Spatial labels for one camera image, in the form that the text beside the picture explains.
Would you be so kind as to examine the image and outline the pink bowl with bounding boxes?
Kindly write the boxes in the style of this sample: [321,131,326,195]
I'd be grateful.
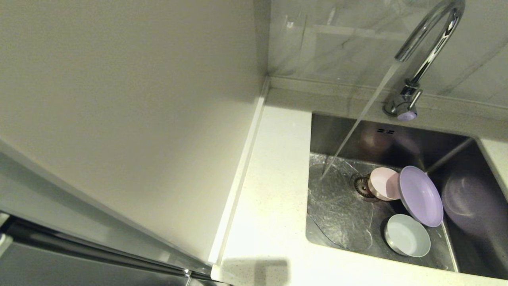
[368,167,402,201]

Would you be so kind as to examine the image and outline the steel appliance handle bar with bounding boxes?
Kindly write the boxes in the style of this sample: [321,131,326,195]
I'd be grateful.
[0,216,227,284]

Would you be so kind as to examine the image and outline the grey glossy appliance door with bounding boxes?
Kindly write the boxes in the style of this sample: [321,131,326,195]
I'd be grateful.
[0,139,223,286]

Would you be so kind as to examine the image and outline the tall white cabinet panel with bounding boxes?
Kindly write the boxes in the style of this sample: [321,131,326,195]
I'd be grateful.
[0,0,270,266]

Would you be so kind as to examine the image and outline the chrome gooseneck faucet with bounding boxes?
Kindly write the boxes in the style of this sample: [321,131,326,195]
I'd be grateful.
[382,0,466,122]

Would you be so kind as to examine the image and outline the white edge trim strip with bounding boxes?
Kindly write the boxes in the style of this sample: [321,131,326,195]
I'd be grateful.
[207,75,271,267]

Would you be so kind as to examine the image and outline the clear water stream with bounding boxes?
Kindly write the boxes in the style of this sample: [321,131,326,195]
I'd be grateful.
[320,60,401,181]

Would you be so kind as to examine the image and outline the round metal drain strainer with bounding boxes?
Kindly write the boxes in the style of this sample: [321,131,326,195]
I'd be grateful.
[349,173,375,201]

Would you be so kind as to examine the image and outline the stainless steel sink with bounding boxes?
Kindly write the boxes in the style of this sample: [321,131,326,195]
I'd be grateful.
[305,112,508,279]

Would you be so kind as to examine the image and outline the purple plate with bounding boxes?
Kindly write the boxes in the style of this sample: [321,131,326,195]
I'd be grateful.
[398,165,444,228]

